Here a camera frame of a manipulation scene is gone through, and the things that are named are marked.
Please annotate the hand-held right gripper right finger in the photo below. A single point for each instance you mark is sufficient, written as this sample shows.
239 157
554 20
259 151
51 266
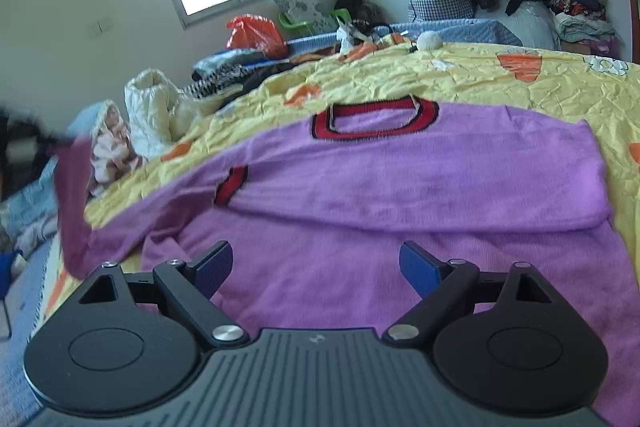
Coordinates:
419 272

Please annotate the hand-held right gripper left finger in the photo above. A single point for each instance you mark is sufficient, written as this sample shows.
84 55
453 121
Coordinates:
216 271

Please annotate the maroon cloth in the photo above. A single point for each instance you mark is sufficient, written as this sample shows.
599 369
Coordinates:
72 207

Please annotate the purple knit sweater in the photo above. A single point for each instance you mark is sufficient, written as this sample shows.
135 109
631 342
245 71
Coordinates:
400 177

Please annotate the pile of assorted clothes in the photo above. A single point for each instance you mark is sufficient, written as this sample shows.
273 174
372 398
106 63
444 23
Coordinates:
582 14

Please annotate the light blue cloth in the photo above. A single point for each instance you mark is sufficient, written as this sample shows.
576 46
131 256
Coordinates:
30 197

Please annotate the pink floral cloth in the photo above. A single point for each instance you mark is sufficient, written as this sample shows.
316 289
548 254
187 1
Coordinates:
107 147

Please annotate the white quilted jacket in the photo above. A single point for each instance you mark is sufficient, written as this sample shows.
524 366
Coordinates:
150 109

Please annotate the black white striped cloth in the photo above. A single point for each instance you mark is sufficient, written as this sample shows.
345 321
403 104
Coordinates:
215 83

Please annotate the yellow carrot print blanket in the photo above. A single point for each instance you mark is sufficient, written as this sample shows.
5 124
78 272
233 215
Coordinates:
480 74

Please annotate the white fluffy ball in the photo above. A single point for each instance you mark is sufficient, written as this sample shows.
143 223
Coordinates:
429 40

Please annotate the orange plastic bag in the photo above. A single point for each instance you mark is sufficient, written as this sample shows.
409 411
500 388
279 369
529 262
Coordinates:
255 36

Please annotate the blue quilted bedspread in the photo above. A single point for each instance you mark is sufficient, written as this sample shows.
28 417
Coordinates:
450 29

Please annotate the green plastic chair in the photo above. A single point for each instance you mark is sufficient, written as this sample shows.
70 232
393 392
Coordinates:
300 23

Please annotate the grey patterned pillow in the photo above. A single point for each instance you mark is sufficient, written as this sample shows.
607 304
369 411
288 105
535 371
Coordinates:
302 7

